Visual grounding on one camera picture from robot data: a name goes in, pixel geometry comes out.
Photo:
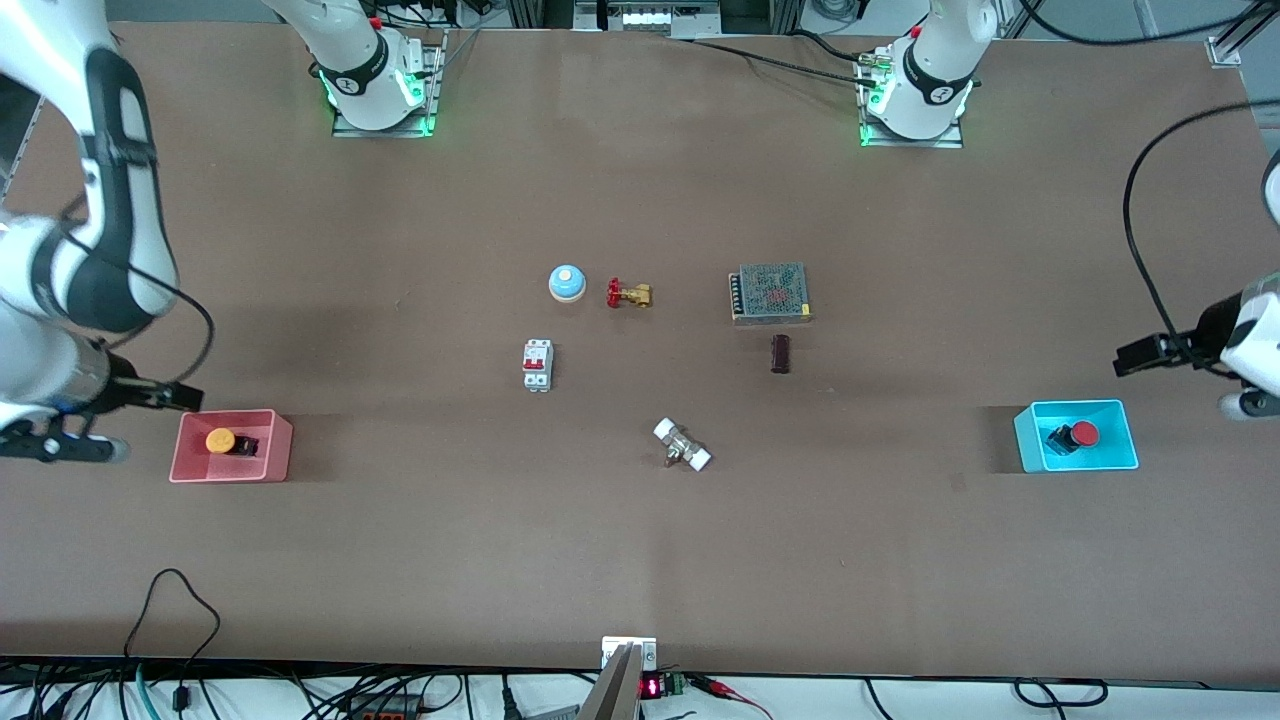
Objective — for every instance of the cyan plastic bin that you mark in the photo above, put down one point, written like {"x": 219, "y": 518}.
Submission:
{"x": 1030, "y": 440}

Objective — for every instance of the white power strip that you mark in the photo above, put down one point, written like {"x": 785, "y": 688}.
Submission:
{"x": 650, "y": 18}

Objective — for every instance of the pink plastic bin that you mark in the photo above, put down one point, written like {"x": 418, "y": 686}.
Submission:
{"x": 190, "y": 470}

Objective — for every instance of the metal mesh power supply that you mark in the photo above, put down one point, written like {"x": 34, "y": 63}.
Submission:
{"x": 772, "y": 292}

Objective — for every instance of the red digit display module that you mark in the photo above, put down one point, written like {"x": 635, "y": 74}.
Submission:
{"x": 652, "y": 687}

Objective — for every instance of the aluminium corner bracket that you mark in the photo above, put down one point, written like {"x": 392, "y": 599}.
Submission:
{"x": 1222, "y": 52}

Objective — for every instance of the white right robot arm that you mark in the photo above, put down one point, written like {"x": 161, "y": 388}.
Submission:
{"x": 110, "y": 150}

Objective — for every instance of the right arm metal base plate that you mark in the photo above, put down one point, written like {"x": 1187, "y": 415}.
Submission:
{"x": 436, "y": 80}

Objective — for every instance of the grey aluminium bar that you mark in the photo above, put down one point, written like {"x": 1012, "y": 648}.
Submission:
{"x": 612, "y": 690}

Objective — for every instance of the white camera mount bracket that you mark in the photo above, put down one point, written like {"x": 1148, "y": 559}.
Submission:
{"x": 645, "y": 648}

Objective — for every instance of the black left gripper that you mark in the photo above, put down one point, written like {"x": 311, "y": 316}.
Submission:
{"x": 1207, "y": 333}

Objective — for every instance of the red push button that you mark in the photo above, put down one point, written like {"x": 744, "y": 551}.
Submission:
{"x": 1085, "y": 434}

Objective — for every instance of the white circuit breaker red switches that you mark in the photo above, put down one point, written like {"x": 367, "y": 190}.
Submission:
{"x": 537, "y": 365}

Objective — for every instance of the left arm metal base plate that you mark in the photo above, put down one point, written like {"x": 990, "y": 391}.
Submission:
{"x": 920, "y": 143}

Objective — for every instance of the orange black box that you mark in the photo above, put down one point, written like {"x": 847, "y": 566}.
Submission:
{"x": 385, "y": 710}

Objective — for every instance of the metal fitting white ends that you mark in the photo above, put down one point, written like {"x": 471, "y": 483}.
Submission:
{"x": 682, "y": 445}

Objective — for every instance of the dark brown cylinder capacitor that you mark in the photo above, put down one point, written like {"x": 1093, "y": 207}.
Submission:
{"x": 781, "y": 355}

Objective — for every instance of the blue white round bell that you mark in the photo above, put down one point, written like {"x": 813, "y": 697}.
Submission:
{"x": 567, "y": 283}

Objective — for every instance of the yellow push button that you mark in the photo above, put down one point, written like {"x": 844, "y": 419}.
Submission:
{"x": 220, "y": 440}

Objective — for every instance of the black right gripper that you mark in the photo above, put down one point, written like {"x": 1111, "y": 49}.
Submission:
{"x": 126, "y": 384}

